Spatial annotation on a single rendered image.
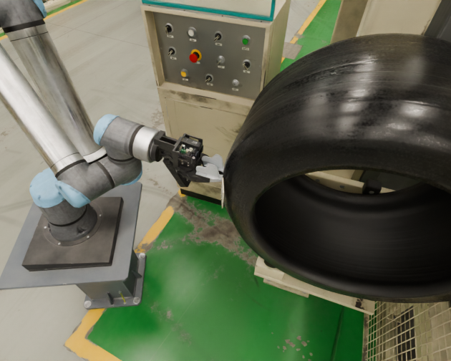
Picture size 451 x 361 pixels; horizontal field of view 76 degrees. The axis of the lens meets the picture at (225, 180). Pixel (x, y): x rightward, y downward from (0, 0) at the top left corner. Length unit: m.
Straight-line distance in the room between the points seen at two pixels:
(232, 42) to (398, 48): 0.86
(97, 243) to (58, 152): 0.54
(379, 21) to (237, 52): 0.69
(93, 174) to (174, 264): 1.14
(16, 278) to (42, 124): 0.72
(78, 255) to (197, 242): 0.86
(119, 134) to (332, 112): 0.53
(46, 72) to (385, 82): 0.96
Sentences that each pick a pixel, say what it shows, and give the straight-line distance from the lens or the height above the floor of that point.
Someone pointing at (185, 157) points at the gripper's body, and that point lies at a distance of 0.73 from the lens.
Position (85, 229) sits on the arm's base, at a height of 0.67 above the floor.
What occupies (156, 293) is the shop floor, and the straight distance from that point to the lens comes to 1.85.
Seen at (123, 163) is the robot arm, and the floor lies 1.12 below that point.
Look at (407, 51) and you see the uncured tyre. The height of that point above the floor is 1.49.
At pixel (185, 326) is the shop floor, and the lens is 1.77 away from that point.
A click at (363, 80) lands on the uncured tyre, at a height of 1.48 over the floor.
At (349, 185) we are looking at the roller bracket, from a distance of 1.07.
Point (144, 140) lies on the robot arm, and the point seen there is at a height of 1.22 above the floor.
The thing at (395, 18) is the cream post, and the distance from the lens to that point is 0.80.
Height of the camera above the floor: 1.71
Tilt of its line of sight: 50 degrees down
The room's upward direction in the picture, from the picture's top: straight up
